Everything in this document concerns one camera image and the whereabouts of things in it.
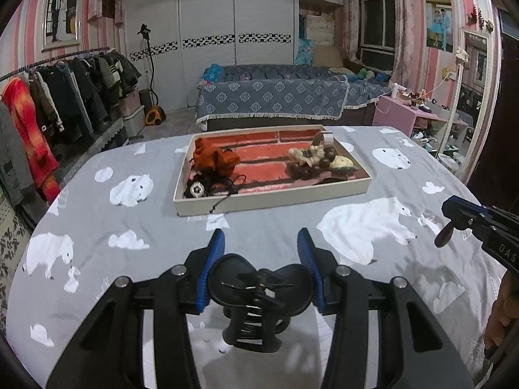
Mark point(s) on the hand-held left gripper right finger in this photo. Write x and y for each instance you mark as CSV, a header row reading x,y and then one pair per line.
x,y
310,271

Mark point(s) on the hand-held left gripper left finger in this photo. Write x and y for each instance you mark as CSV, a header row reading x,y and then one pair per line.
x,y
211,271

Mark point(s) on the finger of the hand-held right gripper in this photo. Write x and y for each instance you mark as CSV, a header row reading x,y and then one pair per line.
x,y
462,212

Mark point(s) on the small black hair clip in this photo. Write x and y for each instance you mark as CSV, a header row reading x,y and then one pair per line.
x,y
445,234

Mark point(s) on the black claw hair clip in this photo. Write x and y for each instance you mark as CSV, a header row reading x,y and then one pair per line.
x,y
251,332

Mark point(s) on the cream hair clip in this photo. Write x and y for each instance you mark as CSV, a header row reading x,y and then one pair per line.
x,y
344,164

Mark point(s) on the orange scrunchie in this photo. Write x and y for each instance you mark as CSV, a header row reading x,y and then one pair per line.
x,y
211,156

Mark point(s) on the beige bow hair clip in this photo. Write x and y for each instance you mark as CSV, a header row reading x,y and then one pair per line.
x,y
304,154

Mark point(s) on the brick pattern tray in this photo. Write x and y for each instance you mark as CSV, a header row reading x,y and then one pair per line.
x,y
259,150

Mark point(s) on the person's right hand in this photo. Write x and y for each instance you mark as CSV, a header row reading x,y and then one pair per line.
x,y
500,320

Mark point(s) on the white framed mirror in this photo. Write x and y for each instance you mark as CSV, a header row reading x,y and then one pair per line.
x,y
482,105

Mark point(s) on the pink nightstand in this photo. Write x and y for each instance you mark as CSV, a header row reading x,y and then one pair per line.
x,y
397,113

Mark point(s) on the dark bed base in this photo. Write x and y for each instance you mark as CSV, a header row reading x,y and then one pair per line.
x,y
284,120

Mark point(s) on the garment steamer with yellow base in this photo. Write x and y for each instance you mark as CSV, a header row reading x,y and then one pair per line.
x,y
154,115

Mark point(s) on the grey storage box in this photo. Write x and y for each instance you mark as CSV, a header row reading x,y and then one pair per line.
x,y
133,121

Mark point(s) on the grey lace trimmed cloth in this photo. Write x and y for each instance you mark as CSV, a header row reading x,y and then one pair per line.
x,y
97,146

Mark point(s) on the green plush toy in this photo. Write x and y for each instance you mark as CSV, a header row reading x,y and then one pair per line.
x,y
363,74

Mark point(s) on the bed with blue blanket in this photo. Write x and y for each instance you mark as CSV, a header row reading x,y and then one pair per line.
x,y
275,97

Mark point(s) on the pink storage box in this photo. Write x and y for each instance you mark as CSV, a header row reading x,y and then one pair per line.
x,y
129,103

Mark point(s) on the pink patterned curtain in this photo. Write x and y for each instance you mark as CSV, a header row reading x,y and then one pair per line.
x,y
351,20
405,28

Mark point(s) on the blue bag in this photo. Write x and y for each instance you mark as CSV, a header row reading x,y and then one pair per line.
x,y
213,73

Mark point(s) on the window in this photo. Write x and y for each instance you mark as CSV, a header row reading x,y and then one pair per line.
x,y
377,28

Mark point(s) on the row of hanging clothes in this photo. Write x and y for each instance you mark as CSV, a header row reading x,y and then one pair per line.
x,y
61,97

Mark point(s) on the white wardrobe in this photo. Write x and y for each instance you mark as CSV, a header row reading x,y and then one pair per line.
x,y
227,28

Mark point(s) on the framed wedding photo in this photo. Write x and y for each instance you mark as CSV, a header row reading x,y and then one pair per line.
x,y
61,12

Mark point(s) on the wall poster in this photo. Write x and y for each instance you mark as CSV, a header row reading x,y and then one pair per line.
x,y
439,24

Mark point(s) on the metal clothes rail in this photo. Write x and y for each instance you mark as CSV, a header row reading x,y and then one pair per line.
x,y
52,60

